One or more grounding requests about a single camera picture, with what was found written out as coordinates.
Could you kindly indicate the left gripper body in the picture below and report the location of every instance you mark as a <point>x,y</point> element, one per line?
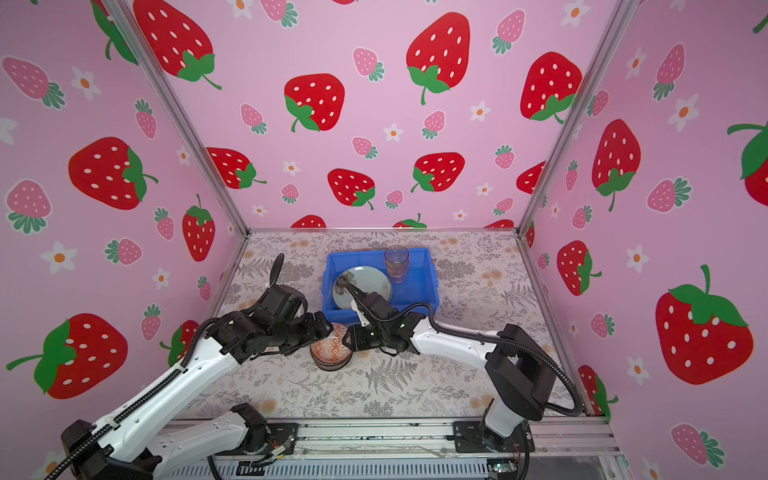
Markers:
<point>297,335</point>

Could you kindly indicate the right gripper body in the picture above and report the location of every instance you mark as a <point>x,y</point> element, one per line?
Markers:
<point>364,336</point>

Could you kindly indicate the orange patterned top bowl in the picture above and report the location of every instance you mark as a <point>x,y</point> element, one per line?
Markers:
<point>332,348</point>

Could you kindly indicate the green flower plate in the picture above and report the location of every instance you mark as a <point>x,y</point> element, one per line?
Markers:
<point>368,279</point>

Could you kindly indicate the pink transparent cup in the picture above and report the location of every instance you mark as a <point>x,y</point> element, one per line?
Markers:
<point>396,264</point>

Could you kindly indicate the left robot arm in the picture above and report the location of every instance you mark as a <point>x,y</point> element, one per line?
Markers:
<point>213,353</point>

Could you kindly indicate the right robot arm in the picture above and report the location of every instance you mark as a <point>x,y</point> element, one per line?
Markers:
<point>522,374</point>

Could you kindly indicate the blue plastic bin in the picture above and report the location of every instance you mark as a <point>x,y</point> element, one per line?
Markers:
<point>420,284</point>

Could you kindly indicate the dark striped bottom bowl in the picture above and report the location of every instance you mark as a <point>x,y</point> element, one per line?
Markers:
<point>330,366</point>

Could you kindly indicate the green lit circuit board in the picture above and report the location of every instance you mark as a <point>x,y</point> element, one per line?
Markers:
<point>501,469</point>

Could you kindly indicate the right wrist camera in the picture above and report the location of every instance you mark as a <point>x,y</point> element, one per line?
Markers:
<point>373,309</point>

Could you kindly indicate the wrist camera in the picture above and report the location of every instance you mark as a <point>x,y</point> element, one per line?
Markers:
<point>373,309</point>
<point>280,303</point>

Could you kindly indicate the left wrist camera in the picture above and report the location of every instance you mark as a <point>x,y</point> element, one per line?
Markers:
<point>280,303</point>

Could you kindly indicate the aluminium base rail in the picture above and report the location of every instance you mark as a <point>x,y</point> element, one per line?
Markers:
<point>372,447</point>

